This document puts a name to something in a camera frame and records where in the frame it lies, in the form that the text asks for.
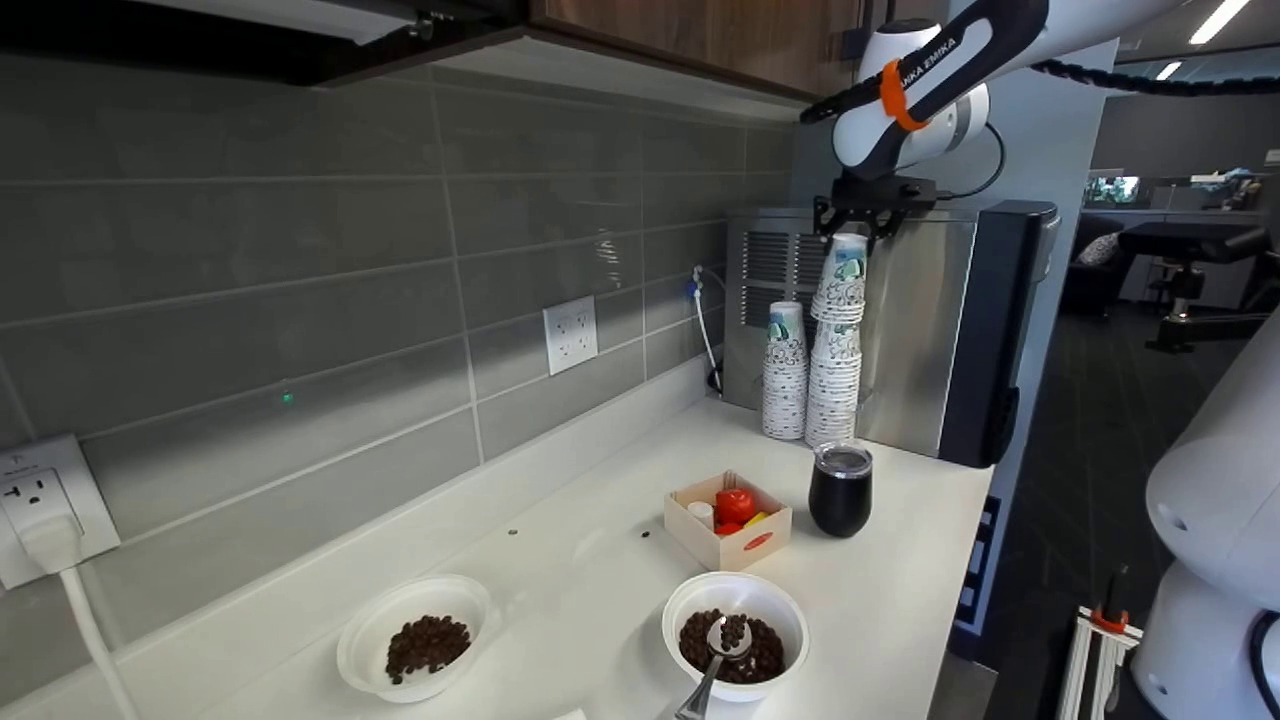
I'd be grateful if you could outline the red toy tomato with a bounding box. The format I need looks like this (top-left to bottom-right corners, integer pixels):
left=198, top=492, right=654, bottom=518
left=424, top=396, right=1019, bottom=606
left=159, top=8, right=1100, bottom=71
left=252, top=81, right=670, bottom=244
left=713, top=485, right=762, bottom=535

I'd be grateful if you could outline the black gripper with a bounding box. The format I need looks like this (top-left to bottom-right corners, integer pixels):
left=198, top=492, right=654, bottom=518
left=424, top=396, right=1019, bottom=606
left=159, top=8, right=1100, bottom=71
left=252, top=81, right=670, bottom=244
left=813, top=171, right=935, bottom=238

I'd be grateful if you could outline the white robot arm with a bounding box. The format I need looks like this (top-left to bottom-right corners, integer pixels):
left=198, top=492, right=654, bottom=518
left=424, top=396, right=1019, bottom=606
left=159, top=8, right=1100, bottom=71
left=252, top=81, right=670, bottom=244
left=799, top=0, right=1276, bottom=238

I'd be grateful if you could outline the blue white dish brush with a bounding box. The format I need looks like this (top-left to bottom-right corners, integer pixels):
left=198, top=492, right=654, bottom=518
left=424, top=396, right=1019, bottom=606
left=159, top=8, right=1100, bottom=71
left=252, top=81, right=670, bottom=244
left=688, top=266, right=726, bottom=394

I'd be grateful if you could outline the tall patterned paper cup stack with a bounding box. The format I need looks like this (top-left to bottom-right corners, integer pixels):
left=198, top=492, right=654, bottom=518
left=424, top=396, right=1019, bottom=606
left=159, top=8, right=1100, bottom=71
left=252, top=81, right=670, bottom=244
left=810, top=232, right=870, bottom=449

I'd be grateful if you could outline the white cable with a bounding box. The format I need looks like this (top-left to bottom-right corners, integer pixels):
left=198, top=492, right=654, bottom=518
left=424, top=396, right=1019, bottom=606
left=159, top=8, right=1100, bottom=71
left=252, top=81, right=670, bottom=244
left=13, top=514, right=145, bottom=720

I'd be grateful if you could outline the short patterned paper cup stack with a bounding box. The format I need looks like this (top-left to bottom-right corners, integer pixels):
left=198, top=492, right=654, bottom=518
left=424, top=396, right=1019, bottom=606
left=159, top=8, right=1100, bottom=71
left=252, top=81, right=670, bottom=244
left=764, top=299, right=805, bottom=440

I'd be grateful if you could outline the small white bowl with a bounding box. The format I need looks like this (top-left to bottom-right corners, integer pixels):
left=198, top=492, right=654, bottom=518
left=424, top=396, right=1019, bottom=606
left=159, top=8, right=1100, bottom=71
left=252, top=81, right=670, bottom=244
left=338, top=578, right=501, bottom=704

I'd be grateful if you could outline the white bowl with dark food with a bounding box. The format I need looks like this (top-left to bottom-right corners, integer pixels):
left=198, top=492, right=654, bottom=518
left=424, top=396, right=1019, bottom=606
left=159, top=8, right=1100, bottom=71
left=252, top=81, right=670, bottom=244
left=660, top=573, right=810, bottom=704

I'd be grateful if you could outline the white power plug outlet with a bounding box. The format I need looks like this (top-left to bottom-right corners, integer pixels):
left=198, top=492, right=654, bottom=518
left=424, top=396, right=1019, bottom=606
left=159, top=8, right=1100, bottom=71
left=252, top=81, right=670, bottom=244
left=0, top=437, right=119, bottom=588

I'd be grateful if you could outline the small wooden box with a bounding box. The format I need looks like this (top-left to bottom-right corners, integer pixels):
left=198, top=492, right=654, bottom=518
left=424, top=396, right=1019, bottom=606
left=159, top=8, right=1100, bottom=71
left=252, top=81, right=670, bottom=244
left=666, top=471, right=792, bottom=573

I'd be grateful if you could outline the black stemless tumbler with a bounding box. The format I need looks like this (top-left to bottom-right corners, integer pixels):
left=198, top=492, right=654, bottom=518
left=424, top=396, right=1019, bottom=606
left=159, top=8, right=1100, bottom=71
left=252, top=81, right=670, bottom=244
left=810, top=449, right=871, bottom=535

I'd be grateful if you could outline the metal spoon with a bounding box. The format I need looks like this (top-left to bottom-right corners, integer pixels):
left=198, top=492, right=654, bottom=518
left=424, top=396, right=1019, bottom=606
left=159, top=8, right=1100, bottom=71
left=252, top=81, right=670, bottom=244
left=675, top=617, right=752, bottom=720

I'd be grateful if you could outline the stainless steel appliance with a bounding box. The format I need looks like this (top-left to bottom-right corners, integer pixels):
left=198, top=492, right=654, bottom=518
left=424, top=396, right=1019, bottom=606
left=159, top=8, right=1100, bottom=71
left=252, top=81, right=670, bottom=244
left=726, top=200, right=1058, bottom=469

